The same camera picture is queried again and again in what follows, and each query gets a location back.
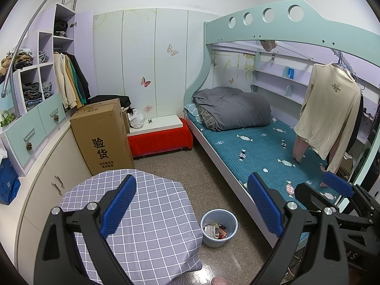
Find lavender stair shelf unit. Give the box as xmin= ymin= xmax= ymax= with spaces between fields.
xmin=0 ymin=3 xmax=94 ymax=119

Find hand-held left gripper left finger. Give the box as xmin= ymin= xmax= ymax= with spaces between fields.
xmin=33 ymin=175 xmax=138 ymax=285

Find teal drawer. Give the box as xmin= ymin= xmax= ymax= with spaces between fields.
xmin=37 ymin=93 xmax=66 ymax=134
xmin=3 ymin=106 xmax=48 ymax=176

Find dark folded clothes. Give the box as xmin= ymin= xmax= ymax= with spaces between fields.
xmin=54 ymin=20 xmax=69 ymax=38

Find folded jeans pile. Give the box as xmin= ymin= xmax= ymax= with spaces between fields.
xmin=22 ymin=81 xmax=43 ymax=109

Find teal white bunk bed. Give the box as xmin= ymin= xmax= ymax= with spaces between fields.
xmin=183 ymin=4 xmax=380 ymax=248

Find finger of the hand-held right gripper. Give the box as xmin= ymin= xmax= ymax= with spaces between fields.
xmin=323 ymin=171 xmax=355 ymax=198
xmin=295 ymin=182 xmax=339 ymax=213

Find metal handrail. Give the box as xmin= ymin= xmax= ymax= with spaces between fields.
xmin=0 ymin=0 xmax=81 ymax=98

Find cream hanging jacket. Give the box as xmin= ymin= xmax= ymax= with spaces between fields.
xmin=53 ymin=52 xmax=78 ymax=110

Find brown hanging cloth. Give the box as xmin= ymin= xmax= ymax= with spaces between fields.
xmin=261 ymin=39 xmax=278 ymax=52

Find tall printed cardboard box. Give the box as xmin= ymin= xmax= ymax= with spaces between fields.
xmin=70 ymin=97 xmax=135 ymax=176

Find beige hanging shirt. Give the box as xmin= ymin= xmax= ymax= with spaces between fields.
xmin=294 ymin=62 xmax=362 ymax=174

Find grey duvet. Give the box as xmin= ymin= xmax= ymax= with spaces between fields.
xmin=192 ymin=87 xmax=271 ymax=132

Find black bag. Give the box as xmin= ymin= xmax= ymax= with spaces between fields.
xmin=86 ymin=94 xmax=133 ymax=115

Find black hanging coat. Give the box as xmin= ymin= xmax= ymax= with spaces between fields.
xmin=64 ymin=52 xmax=91 ymax=101

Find teal plaid pillow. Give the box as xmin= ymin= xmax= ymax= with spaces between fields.
xmin=183 ymin=103 xmax=205 ymax=124

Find red covered low bench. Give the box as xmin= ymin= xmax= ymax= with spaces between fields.
xmin=127 ymin=114 xmax=194 ymax=158

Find pink hanging garment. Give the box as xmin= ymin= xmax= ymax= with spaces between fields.
xmin=292 ymin=135 xmax=309 ymax=164

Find white low cabinet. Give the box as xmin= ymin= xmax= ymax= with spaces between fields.
xmin=16 ymin=119 xmax=95 ymax=274

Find pile of mixed clothes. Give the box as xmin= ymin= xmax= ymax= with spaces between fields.
xmin=0 ymin=50 xmax=34 ymax=78

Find khaki folded cloth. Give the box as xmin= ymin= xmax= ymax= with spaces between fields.
xmin=338 ymin=151 xmax=354 ymax=179

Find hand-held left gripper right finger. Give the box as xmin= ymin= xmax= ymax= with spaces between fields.
xmin=247 ymin=172 xmax=349 ymax=285

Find bed with teal sheet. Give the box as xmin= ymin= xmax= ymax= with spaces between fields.
xmin=187 ymin=116 xmax=354 ymax=205

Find blue package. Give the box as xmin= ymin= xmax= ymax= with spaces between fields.
xmin=0 ymin=157 xmax=21 ymax=205

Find light blue trash bin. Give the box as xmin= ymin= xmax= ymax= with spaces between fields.
xmin=200 ymin=209 xmax=239 ymax=248

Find white cloth bag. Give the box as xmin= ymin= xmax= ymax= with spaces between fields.
xmin=128 ymin=109 xmax=146 ymax=129

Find teal hanging garment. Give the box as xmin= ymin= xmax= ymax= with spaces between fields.
xmin=76 ymin=74 xmax=86 ymax=104

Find round table grey checked cloth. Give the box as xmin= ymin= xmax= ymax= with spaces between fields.
xmin=58 ymin=169 xmax=204 ymax=285

